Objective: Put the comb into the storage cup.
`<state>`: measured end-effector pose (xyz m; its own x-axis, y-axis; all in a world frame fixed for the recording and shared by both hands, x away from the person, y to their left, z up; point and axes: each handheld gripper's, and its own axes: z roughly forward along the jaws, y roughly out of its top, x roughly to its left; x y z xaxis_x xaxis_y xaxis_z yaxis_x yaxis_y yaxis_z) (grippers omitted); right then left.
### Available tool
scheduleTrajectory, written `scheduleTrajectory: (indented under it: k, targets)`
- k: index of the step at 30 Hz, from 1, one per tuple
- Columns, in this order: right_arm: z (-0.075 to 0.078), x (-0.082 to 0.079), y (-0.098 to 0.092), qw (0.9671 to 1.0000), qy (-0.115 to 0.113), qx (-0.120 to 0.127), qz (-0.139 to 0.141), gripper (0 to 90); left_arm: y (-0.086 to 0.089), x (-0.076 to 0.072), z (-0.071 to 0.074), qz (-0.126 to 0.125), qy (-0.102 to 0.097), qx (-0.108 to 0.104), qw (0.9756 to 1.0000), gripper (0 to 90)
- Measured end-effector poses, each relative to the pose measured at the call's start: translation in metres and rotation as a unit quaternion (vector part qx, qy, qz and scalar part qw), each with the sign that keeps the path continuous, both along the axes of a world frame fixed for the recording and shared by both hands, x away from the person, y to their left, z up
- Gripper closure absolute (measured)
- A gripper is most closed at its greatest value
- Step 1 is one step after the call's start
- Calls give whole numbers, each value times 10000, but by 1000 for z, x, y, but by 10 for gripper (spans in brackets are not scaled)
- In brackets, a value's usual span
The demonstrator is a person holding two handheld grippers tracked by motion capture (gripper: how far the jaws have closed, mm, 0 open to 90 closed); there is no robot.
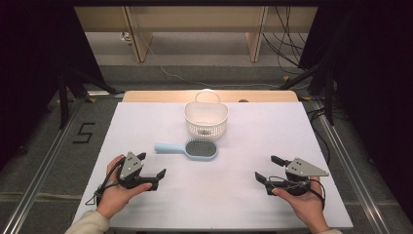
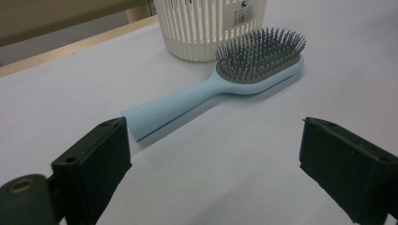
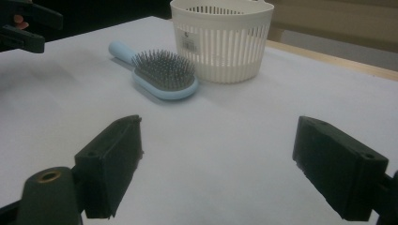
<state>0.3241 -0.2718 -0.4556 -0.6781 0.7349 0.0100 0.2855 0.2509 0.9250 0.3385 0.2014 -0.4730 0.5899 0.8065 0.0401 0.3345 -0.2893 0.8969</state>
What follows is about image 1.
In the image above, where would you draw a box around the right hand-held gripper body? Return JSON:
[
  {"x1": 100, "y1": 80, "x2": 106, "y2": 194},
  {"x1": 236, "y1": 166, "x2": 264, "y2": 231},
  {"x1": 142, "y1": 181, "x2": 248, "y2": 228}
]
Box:
[{"x1": 264, "y1": 157, "x2": 330, "y2": 197}]

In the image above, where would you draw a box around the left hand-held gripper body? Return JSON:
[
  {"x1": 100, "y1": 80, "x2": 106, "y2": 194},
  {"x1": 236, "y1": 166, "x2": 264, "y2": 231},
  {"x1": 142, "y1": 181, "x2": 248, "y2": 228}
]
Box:
[{"x1": 117, "y1": 151, "x2": 160, "y2": 192}]

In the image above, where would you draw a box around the light blue hairbrush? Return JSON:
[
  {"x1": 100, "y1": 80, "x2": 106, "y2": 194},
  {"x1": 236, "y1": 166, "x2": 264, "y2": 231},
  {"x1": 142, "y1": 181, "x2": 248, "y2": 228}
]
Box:
[{"x1": 154, "y1": 139, "x2": 219, "y2": 162}]

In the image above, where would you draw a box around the white perforated plastic basket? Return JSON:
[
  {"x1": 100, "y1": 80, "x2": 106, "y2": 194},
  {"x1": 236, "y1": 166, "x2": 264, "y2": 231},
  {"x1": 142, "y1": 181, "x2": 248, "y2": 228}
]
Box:
[{"x1": 183, "y1": 89, "x2": 230, "y2": 140}]

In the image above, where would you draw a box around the person's left hand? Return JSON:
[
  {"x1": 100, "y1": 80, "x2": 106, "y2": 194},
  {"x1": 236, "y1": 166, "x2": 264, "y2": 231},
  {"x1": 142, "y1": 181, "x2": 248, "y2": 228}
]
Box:
[{"x1": 95, "y1": 154, "x2": 153, "y2": 219}]

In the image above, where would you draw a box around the person's right hand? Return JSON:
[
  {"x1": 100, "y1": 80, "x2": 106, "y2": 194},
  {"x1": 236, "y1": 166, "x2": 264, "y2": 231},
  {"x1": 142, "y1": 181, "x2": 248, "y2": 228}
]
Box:
[{"x1": 271, "y1": 176, "x2": 330, "y2": 234}]

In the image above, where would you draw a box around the white table cover sheet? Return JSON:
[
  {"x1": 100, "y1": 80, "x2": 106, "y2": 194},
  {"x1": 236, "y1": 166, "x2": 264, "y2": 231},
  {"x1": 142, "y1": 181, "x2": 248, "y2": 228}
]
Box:
[{"x1": 73, "y1": 101, "x2": 355, "y2": 231}]

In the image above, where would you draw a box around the light wooden table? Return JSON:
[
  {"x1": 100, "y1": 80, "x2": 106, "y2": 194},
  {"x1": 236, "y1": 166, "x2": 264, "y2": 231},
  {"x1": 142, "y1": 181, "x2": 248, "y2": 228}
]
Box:
[{"x1": 122, "y1": 90, "x2": 300, "y2": 103}]

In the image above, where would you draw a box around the black metal stand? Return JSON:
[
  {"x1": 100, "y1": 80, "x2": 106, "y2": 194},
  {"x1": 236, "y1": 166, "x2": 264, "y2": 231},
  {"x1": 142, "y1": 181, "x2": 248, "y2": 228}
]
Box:
[
  {"x1": 278, "y1": 59, "x2": 336, "y2": 127},
  {"x1": 57, "y1": 67, "x2": 125, "y2": 131}
]

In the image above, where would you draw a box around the black curtain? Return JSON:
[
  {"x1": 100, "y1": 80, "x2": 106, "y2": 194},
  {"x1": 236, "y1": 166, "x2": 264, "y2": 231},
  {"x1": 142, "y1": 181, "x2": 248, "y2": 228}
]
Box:
[
  {"x1": 297, "y1": 0, "x2": 413, "y2": 225},
  {"x1": 0, "y1": 0, "x2": 105, "y2": 170}
]

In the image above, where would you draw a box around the right hand-held gripper black cable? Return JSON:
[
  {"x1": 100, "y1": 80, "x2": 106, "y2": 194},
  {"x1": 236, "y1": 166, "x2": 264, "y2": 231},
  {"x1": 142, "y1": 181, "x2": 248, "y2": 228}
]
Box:
[{"x1": 268, "y1": 175, "x2": 326, "y2": 210}]

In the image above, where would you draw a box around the hand-held gripper black cable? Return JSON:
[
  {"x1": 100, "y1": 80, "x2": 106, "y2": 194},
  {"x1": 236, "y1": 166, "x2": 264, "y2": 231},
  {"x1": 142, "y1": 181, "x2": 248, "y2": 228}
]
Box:
[
  {"x1": 85, "y1": 157, "x2": 127, "y2": 207},
  {"x1": 268, "y1": 175, "x2": 326, "y2": 210}
]

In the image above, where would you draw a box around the left hand-held gripper black cable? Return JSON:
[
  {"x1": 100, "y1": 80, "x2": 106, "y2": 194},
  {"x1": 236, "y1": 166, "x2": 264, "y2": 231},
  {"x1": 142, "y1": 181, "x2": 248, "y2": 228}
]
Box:
[{"x1": 85, "y1": 157, "x2": 127, "y2": 207}]

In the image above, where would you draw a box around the aluminium floor rail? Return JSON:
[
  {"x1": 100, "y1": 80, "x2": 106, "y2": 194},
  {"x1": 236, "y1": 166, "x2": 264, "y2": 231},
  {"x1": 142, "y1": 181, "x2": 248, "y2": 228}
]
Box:
[
  {"x1": 310, "y1": 99, "x2": 405, "y2": 234},
  {"x1": 0, "y1": 108, "x2": 84, "y2": 234}
]

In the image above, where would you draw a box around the thin white floor cable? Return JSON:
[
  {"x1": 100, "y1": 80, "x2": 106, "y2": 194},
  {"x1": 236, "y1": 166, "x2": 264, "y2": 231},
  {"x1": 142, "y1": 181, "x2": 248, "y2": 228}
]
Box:
[{"x1": 141, "y1": 30, "x2": 283, "y2": 90}]

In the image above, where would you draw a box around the bundle of black cables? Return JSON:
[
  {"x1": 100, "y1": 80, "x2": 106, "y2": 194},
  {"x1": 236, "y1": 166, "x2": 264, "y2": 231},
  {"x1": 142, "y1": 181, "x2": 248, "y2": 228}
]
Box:
[{"x1": 262, "y1": 5, "x2": 314, "y2": 76}]

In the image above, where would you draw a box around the light wooden furniture frame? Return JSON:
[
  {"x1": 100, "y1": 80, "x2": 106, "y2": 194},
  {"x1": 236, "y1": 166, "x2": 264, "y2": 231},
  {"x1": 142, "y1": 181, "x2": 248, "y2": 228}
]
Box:
[{"x1": 73, "y1": 5, "x2": 319, "y2": 63}]

